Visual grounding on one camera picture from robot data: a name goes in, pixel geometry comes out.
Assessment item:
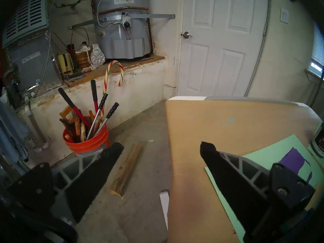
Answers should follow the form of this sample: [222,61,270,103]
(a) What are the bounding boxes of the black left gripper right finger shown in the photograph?
[200,141,316,243]

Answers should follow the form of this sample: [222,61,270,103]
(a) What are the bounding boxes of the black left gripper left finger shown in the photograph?
[8,142,124,223]

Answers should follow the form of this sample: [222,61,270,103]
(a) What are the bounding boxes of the purple paint jar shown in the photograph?
[310,121,324,158]

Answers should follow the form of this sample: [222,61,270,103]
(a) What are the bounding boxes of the orange plastic bucket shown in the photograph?
[63,115,110,154]

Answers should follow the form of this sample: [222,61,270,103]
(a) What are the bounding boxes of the rough wood plank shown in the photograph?
[109,143,143,197]

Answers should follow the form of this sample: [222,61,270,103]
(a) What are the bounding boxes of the green paper sheet purple stripe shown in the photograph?
[205,134,324,243]

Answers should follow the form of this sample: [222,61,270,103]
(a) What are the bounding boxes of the silver tool black grip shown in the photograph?
[93,102,119,138]
[86,93,109,141]

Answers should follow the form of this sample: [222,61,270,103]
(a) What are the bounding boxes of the white PVC pipe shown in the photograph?
[23,91,50,153]

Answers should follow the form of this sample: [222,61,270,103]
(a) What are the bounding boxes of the red tool black grip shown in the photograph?
[90,80,99,114]

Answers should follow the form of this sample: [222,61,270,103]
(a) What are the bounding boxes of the blue hanging cloth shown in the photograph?
[0,97,31,168]

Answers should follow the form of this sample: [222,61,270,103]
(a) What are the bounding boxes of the white grey work table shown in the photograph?
[159,96,315,230]

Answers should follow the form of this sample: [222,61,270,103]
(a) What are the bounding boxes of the striped candy cane decoration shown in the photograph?
[102,60,125,118]

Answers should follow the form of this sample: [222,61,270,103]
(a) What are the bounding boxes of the yellow boxy device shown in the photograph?
[56,52,74,76]

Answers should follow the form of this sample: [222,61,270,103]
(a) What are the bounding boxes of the brown wicker basket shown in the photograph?
[70,27,92,69]

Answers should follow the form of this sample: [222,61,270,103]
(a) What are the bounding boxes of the white panel door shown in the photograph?
[177,0,269,98]

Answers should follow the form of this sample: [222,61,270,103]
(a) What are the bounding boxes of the aluminium foil wrapped lump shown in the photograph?
[90,44,106,66]

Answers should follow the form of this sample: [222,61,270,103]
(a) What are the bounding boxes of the grey water heater tank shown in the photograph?
[93,0,153,60]

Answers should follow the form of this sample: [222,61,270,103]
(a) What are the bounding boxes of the white window blinds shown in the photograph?
[308,21,324,78]

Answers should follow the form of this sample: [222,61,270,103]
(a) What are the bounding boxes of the grey Bryant furnace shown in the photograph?
[1,0,64,92]

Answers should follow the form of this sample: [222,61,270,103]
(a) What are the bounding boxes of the yellow gas line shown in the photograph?
[48,0,92,9]

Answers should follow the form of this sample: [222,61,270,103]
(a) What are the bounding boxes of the grey water heater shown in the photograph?
[91,0,154,53]

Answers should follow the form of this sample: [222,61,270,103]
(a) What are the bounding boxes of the wooden handle hand saw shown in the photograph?
[59,105,81,143]

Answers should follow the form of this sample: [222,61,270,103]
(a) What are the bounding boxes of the red black lopper handle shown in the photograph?
[58,87,92,129]

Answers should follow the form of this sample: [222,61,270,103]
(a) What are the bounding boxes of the metal water heater strap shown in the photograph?
[68,14,176,30]

